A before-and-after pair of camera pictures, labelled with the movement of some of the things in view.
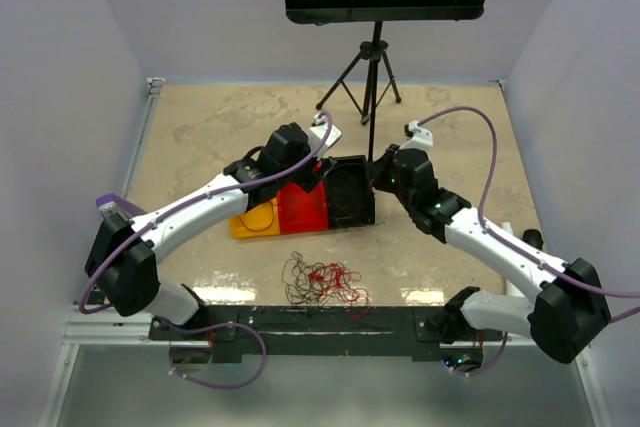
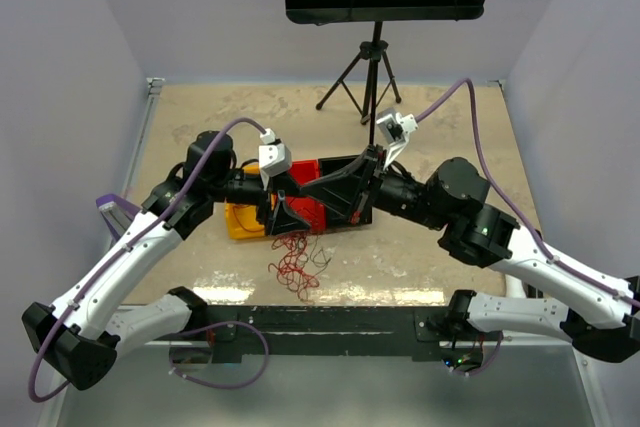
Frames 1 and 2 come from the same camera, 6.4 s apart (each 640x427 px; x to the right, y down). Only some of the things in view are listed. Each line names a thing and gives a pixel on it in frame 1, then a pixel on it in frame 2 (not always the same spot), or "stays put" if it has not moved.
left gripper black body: x=306 y=177 to x=268 y=212
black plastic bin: x=350 y=198 stays put
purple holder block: x=113 y=204 stays put
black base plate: x=320 y=333 stays put
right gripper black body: x=385 y=176 to x=376 y=173
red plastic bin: x=302 y=212 stays put
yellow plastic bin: x=262 y=220 stays put
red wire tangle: x=317 y=283 to x=290 y=274
